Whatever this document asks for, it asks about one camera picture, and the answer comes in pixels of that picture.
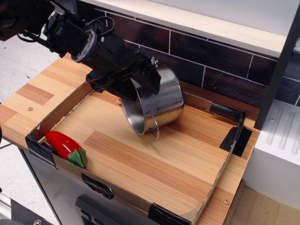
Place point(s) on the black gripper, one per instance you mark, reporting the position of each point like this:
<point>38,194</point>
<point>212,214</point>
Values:
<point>108,57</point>

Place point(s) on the stainless steel pot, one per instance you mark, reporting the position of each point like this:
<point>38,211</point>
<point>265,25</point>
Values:
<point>149,112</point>

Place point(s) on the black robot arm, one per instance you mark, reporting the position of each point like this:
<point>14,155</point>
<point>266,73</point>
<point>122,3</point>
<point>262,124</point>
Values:
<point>50,24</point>

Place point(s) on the cardboard fence with black tape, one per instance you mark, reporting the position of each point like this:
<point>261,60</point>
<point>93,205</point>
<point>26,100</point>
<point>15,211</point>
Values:
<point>169,180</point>

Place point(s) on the red toy chili pepper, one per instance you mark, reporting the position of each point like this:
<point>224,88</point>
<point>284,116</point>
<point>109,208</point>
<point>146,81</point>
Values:
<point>67,148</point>

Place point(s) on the wooden shelf board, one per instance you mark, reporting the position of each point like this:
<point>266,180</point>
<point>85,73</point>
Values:
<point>248,38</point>

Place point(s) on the white dish drying rack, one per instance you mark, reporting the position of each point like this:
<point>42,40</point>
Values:
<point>274,166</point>

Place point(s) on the dark grey vertical post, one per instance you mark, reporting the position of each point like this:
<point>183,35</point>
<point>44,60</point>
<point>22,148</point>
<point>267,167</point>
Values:
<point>279,70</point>

